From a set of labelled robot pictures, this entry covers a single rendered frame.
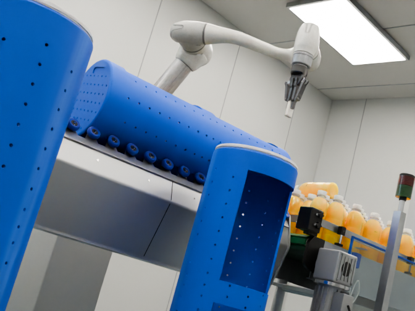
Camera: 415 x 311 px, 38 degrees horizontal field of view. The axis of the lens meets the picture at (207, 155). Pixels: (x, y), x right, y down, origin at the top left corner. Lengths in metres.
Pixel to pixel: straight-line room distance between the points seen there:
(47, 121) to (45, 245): 1.43
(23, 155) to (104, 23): 4.39
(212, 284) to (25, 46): 0.91
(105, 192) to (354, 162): 5.78
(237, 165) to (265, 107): 5.16
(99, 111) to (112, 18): 3.69
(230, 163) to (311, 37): 1.04
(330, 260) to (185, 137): 0.73
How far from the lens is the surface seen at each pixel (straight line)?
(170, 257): 2.17
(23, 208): 1.25
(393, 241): 2.58
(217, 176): 1.89
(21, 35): 1.26
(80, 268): 2.67
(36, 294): 2.61
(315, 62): 2.89
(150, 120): 2.04
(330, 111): 8.02
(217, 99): 6.43
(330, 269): 2.36
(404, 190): 2.61
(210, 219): 1.85
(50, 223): 1.95
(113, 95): 1.98
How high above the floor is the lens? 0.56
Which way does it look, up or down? 13 degrees up
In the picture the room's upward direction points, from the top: 16 degrees clockwise
